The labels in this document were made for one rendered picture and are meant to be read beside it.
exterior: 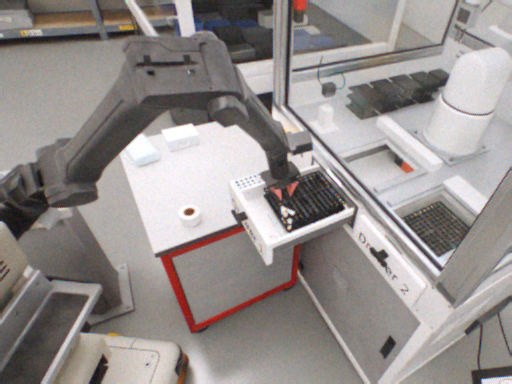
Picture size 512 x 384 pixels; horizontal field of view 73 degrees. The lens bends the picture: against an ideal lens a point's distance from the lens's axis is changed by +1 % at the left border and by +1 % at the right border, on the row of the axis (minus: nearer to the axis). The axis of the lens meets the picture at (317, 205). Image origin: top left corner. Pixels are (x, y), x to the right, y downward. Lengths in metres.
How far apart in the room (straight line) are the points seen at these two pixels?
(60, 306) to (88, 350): 0.24
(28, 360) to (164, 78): 0.57
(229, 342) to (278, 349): 0.24
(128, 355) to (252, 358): 0.54
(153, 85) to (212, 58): 0.09
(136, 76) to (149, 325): 1.61
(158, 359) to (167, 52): 1.28
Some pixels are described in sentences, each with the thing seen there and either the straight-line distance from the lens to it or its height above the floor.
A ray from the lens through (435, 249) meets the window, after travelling 0.93.
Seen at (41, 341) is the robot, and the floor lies 1.04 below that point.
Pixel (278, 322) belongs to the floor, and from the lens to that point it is 1.87.
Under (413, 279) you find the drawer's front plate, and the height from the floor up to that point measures 0.92.
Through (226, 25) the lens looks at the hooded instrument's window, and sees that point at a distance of 1.67.
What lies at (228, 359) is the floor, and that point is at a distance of 1.82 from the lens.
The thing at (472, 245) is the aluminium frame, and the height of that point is 1.15.
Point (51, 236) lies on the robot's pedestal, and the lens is 1.61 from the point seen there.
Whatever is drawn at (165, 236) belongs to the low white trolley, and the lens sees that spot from 1.25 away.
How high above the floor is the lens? 1.71
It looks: 47 degrees down
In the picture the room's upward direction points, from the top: 9 degrees clockwise
